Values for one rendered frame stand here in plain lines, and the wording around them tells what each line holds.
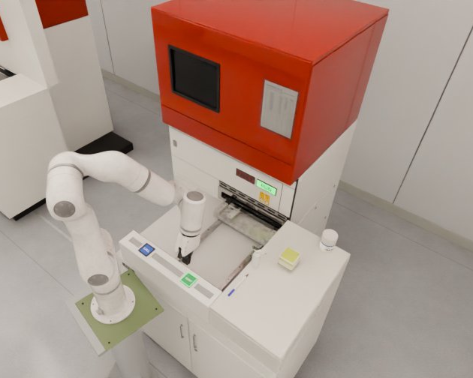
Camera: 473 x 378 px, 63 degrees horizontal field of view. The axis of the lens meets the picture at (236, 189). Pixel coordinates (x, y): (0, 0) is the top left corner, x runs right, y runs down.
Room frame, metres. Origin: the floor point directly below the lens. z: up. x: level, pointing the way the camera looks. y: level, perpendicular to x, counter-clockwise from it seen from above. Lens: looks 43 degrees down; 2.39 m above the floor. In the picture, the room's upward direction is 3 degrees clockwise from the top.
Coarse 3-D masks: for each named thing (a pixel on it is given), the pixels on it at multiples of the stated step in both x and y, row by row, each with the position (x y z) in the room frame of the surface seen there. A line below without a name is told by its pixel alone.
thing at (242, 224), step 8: (216, 216) 1.41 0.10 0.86; (224, 216) 1.40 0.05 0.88; (240, 216) 1.41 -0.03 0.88; (232, 224) 1.35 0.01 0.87; (240, 224) 1.35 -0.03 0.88; (248, 224) 1.35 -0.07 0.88; (256, 224) 1.35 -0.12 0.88; (248, 232) 1.29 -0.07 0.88; (256, 232) 1.30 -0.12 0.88; (264, 232) 1.30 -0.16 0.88; (256, 240) 1.26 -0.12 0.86
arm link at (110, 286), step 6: (102, 228) 0.97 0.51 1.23; (102, 234) 0.93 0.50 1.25; (108, 234) 0.95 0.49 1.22; (108, 240) 0.92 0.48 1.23; (108, 246) 0.89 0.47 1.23; (114, 252) 0.94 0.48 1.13; (114, 258) 0.92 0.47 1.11; (114, 264) 0.90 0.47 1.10; (114, 270) 0.88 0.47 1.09; (114, 276) 0.86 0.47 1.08; (108, 282) 0.83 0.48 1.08; (114, 282) 0.84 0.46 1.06; (96, 288) 0.81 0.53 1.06; (102, 288) 0.81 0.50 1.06; (108, 288) 0.82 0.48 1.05; (114, 288) 0.83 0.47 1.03; (102, 294) 0.81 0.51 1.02
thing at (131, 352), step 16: (80, 320) 0.80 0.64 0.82; (96, 336) 0.73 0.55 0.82; (128, 336) 0.82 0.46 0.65; (96, 352) 0.67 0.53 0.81; (128, 352) 0.81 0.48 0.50; (144, 352) 0.88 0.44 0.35; (96, 368) 0.91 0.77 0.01; (112, 368) 0.81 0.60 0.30; (128, 368) 0.80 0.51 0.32; (144, 368) 0.84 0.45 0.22
